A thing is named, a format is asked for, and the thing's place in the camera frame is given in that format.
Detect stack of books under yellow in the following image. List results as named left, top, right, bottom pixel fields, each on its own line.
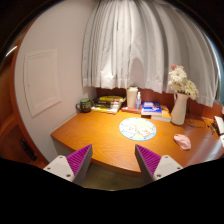
left=91, top=98, right=122, bottom=114

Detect pink computer mouse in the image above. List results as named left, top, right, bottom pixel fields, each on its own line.
left=174, top=134, right=191, bottom=150

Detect blue book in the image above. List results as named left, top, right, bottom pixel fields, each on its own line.
left=141, top=102, right=162, bottom=116

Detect round light blue mouse pad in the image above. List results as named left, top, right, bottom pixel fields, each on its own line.
left=119, top=118, right=157, bottom=141

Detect black cable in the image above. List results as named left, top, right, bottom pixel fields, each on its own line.
left=185, top=105, right=218, bottom=135

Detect white and pink flowers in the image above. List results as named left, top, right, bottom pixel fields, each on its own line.
left=168, top=65, right=199, bottom=100

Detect yellow top book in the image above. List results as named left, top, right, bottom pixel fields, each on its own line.
left=99, top=96, right=126, bottom=102

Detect black wall socket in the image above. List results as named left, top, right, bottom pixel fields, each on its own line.
left=20, top=139, right=37, bottom=161

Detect white ceramic vase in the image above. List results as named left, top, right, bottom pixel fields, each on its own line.
left=171, top=93, right=188, bottom=125

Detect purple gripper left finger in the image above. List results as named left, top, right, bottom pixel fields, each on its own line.
left=44, top=145, right=93, bottom=185

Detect white wall panel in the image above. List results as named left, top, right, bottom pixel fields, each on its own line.
left=24, top=49, right=61, bottom=117

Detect white cylindrical container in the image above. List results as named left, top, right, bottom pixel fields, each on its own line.
left=126, top=87, right=138, bottom=108

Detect white curtain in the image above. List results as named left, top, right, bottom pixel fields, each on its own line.
left=82, top=0, right=219, bottom=106

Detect red flat book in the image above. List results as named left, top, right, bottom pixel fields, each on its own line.
left=121, top=107, right=141, bottom=114

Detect yellow orange book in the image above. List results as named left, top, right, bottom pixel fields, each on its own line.
left=151, top=105, right=171, bottom=122

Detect dark green mug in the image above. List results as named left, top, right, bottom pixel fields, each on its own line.
left=76, top=98, right=91, bottom=113

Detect white device at right edge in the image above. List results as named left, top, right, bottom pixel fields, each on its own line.
left=214, top=116, right=224, bottom=147

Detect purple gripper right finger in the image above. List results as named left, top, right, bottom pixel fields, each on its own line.
left=135, top=144, right=182, bottom=183

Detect clear sanitizer bottle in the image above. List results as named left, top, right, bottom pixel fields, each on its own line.
left=135, top=92, right=141, bottom=109

